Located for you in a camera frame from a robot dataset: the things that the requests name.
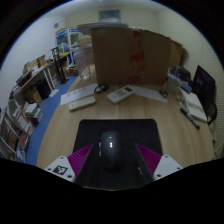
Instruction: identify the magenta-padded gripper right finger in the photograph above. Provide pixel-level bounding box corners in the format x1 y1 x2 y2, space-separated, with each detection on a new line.
134 143 184 186

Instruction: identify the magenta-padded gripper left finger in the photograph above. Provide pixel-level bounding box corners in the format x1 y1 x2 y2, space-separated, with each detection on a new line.
44 143 95 188

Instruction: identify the black computer mouse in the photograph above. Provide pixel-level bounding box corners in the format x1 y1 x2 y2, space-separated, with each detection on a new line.
98 130 123 173

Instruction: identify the black mouse pad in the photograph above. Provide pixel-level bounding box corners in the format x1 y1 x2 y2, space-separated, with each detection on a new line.
72 118 164 191

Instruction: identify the shelf unit with books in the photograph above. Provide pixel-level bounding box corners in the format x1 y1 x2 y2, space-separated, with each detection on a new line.
0 99 44 164

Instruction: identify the white book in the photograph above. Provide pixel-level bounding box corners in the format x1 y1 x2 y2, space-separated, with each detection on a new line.
181 89 209 123

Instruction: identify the small dark brown object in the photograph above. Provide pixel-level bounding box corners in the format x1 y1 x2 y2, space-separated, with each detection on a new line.
158 89 169 99

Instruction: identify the clear plastic cup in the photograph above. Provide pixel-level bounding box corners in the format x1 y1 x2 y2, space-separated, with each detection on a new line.
165 77 182 94

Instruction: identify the blue book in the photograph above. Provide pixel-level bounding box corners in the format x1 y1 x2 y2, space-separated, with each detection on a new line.
168 71 194 94

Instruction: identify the black monitor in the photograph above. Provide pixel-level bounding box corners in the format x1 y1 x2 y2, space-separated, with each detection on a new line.
191 64 217 113

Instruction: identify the black bag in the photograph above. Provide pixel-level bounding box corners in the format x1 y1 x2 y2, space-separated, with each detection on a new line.
171 64 191 81

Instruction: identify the wooden side desk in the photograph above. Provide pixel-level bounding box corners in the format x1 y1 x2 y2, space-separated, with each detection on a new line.
9 53 73 104

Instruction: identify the black stand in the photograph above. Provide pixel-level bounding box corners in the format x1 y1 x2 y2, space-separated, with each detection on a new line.
51 46 69 84

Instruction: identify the clear plastic container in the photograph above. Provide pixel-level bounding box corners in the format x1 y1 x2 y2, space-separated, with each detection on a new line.
73 46 94 81

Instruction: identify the large brown cardboard box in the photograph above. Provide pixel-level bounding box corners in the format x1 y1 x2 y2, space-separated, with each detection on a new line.
90 27 174 86

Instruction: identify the blue and white carton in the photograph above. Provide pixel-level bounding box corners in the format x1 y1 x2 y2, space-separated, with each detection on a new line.
54 27 81 56

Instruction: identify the grey paper stack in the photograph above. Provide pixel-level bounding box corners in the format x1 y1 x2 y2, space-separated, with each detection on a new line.
77 22 129 34

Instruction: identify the door with glass pane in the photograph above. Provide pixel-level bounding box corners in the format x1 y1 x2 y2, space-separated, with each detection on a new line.
98 9 122 24

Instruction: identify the black ring-shaped object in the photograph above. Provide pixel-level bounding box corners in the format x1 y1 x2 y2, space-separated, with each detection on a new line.
93 83 109 95

